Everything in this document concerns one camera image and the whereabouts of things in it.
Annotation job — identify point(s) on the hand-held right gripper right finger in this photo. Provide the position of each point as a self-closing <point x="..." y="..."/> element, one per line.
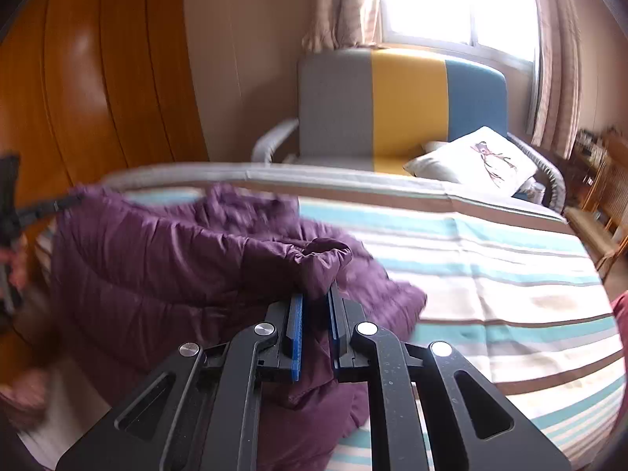
<point x="334" y="319"/>

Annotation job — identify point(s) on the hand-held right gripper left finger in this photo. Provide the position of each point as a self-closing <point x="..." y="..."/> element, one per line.
<point x="296" y="338"/>

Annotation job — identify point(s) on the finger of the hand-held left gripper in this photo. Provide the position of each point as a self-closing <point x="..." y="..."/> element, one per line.
<point x="49" y="205"/>

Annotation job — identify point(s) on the purple down jacket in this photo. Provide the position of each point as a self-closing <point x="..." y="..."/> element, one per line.
<point x="171" y="279"/>

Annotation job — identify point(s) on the person's left forearm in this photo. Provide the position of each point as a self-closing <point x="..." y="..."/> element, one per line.
<point x="24" y="392"/>

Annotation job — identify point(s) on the person's left hand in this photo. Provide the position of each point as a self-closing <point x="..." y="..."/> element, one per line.
<point x="18" y="265"/>

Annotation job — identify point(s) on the wooden wardrobe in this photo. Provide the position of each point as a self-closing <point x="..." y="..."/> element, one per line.
<point x="98" y="83"/>

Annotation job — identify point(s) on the striped bed quilt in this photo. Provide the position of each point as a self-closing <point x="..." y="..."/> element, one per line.
<point x="490" y="279"/>

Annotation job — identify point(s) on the cream pillow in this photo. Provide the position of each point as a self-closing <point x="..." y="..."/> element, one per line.
<point x="434" y="146"/>

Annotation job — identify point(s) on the white printed pillow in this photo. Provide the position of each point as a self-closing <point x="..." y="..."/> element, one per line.
<point x="476" y="159"/>

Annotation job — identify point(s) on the grey yellow blue headboard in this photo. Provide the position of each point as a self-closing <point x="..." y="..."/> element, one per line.
<point x="392" y="103"/>

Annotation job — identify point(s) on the pink cloth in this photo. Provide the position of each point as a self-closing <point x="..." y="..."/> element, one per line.
<point x="621" y="316"/>

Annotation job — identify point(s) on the rattan chair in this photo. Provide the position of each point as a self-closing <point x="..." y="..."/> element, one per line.
<point x="608" y="191"/>

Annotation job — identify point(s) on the cluttered desk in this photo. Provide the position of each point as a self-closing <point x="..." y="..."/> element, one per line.
<point x="586" y="147"/>

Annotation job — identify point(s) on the beige patterned curtain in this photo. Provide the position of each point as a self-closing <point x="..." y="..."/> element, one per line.
<point x="343" y="5"/>
<point x="559" y="59"/>

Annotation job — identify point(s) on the window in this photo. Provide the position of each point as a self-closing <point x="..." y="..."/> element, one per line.
<point x="456" y="5"/>

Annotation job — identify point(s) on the dark padded bed rail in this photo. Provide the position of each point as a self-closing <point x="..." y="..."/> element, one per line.
<point x="547" y="176"/>

